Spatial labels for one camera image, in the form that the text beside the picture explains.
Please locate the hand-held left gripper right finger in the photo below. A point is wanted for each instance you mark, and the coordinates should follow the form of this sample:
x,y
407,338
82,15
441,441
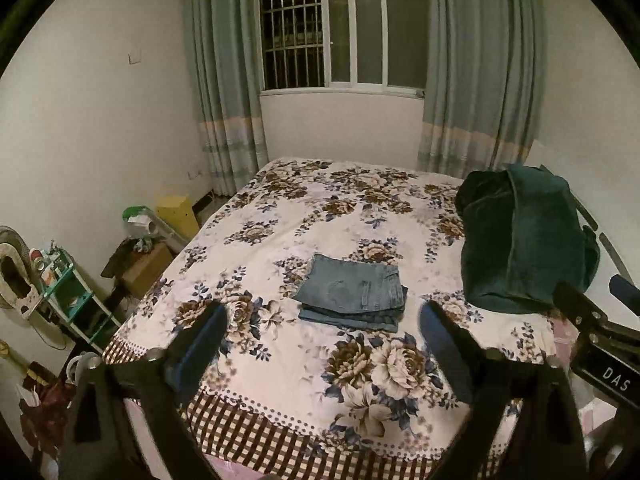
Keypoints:
x,y
440,345

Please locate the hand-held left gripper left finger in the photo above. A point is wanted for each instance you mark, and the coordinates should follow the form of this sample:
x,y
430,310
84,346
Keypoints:
x,y
201,342

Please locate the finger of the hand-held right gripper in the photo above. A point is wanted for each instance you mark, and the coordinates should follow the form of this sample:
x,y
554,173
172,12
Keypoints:
x,y
580,307
626,294

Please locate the blue jeans pants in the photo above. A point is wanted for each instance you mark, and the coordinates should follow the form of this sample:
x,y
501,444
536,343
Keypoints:
x,y
350,290

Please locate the dark green velvet blanket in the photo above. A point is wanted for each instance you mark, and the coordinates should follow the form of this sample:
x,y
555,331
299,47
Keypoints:
x,y
525,240

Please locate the brown cardboard box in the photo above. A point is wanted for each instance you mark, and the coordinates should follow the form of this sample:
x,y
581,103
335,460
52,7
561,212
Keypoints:
x,y
147,267

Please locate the white round appliance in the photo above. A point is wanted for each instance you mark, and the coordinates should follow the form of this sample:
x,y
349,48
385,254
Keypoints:
x,y
82,367

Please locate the yellow box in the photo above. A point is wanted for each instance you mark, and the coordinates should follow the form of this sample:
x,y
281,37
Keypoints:
x,y
176,214

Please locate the green storage shelf rack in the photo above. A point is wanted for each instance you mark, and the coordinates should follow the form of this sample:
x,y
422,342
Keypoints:
x,y
70,295

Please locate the green and white bag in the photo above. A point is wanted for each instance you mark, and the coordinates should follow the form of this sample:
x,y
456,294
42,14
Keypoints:
x,y
135,215

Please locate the dark red bag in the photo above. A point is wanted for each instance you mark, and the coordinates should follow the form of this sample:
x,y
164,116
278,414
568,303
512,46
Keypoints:
x,y
47,410

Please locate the bed with floral sheet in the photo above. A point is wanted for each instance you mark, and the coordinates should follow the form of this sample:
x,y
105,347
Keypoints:
x,y
300,200

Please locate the white electric fan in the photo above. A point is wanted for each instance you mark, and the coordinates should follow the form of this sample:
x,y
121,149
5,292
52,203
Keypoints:
x,y
10,270

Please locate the grey-blue striped curtain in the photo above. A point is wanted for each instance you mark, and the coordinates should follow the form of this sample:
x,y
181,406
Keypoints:
x,y
225,85
480,75

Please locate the barred sliding window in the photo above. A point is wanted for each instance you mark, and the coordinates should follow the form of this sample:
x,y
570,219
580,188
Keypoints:
x,y
345,30

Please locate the white wall switch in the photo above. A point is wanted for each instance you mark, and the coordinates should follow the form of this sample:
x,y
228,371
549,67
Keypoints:
x,y
134,58

